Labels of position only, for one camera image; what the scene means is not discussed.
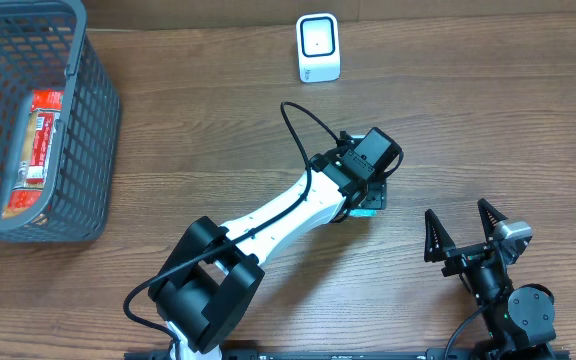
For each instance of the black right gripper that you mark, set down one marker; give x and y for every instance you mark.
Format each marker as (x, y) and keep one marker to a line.
(466, 255)

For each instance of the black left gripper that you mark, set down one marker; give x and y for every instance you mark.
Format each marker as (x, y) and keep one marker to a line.
(375, 198)

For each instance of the long orange cracker pack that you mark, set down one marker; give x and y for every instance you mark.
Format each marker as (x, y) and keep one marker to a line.
(31, 177)

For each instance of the teal snack packet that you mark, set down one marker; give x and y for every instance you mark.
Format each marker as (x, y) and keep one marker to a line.
(362, 213)

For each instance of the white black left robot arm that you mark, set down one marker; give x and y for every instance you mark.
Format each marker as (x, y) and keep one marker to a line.
(209, 280)

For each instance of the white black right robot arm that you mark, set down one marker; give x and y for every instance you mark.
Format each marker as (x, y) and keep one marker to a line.
(519, 321)

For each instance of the white barcode scanner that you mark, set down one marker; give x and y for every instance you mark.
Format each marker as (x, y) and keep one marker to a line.
(318, 48)

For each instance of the grey plastic mesh basket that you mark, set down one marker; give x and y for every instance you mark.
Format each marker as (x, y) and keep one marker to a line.
(44, 46)

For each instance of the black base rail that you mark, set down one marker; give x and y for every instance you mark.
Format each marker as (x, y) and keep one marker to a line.
(252, 354)

